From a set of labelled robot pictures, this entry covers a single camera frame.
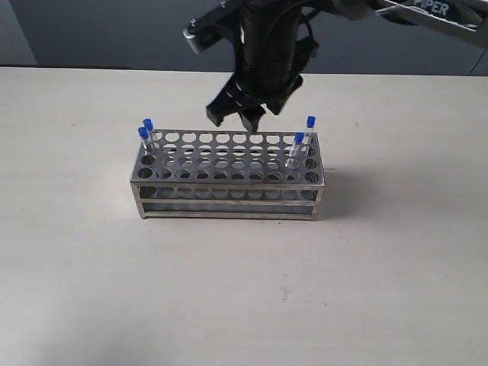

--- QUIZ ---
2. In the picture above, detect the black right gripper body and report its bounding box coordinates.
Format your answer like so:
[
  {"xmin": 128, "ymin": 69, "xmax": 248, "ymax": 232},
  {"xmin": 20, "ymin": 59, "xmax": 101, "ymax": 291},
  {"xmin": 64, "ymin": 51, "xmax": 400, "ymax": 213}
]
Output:
[{"xmin": 233, "ymin": 1, "xmax": 319, "ymax": 114}]

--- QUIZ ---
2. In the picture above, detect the blue-capped tube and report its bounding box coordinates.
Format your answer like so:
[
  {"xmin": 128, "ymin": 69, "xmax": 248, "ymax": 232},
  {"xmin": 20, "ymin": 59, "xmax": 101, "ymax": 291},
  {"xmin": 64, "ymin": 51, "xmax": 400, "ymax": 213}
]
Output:
[
  {"xmin": 285, "ymin": 132, "xmax": 304, "ymax": 170},
  {"xmin": 143, "ymin": 118, "xmax": 157, "ymax": 151},
  {"xmin": 138, "ymin": 127, "xmax": 155, "ymax": 154},
  {"xmin": 302, "ymin": 116, "xmax": 316, "ymax": 156}
]

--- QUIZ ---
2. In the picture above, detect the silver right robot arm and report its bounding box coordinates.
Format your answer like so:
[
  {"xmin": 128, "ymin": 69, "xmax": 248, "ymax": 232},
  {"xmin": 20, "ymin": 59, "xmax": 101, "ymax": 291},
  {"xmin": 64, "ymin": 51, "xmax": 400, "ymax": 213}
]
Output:
[{"xmin": 185, "ymin": 1, "xmax": 487, "ymax": 133}]

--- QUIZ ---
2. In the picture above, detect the stainless steel test tube rack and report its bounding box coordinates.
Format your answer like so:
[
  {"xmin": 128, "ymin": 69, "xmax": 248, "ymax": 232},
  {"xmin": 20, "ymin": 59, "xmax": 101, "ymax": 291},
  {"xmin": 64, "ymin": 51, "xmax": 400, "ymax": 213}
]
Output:
[{"xmin": 130, "ymin": 130, "xmax": 326, "ymax": 220}]

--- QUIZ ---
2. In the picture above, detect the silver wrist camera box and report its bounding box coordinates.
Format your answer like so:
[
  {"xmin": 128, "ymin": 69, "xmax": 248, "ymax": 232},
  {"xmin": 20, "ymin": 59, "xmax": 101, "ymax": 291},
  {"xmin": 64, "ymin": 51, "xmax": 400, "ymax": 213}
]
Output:
[{"xmin": 183, "ymin": 0, "xmax": 243, "ymax": 54}]

